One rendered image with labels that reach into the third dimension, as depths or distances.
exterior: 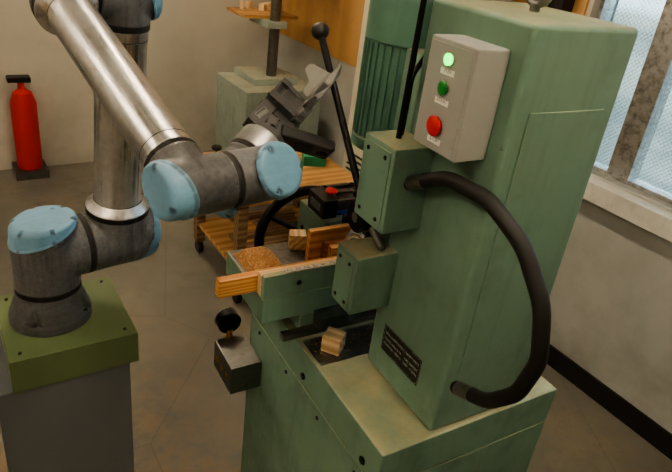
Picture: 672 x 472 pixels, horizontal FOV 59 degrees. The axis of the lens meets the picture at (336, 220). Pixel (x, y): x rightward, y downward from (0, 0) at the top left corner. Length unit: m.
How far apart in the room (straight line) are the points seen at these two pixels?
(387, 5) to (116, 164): 0.72
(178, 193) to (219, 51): 3.47
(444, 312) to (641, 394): 1.67
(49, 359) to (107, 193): 0.41
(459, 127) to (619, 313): 1.79
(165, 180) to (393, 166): 0.35
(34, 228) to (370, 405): 0.85
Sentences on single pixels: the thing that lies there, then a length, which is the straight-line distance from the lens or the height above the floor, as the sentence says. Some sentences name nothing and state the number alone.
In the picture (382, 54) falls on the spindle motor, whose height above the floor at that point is 1.39.
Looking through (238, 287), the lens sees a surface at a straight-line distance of 1.24.
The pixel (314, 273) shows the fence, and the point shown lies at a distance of 1.26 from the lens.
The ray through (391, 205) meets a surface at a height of 1.20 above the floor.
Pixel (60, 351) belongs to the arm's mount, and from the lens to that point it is 1.56.
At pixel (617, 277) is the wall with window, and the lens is 2.52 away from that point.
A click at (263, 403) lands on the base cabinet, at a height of 0.51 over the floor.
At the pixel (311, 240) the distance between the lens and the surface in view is 1.36.
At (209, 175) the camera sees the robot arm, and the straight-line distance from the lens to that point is 0.88.
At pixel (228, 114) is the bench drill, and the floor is 0.50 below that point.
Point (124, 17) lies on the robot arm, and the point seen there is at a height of 1.38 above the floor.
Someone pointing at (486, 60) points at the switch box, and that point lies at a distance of 0.84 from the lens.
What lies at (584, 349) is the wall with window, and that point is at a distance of 2.70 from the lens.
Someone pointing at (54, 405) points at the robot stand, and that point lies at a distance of 1.67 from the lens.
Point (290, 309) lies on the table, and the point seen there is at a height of 0.86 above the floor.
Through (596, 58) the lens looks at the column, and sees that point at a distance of 0.96.
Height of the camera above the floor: 1.61
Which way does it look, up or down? 26 degrees down
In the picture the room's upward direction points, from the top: 8 degrees clockwise
